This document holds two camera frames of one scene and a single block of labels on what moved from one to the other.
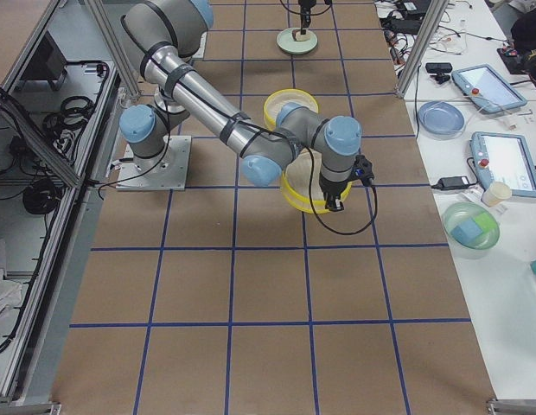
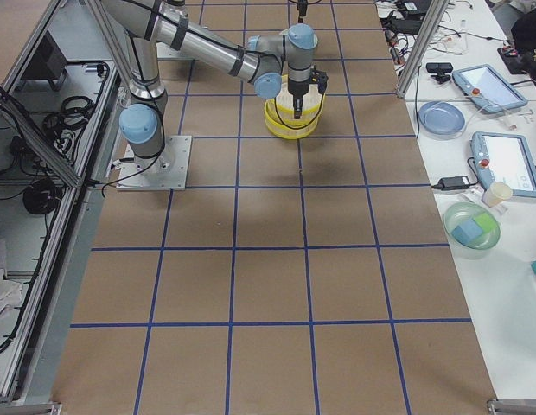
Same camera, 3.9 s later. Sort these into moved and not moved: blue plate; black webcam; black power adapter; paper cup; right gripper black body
Moved: right gripper black body
Not moved: paper cup; black power adapter; blue plate; black webcam
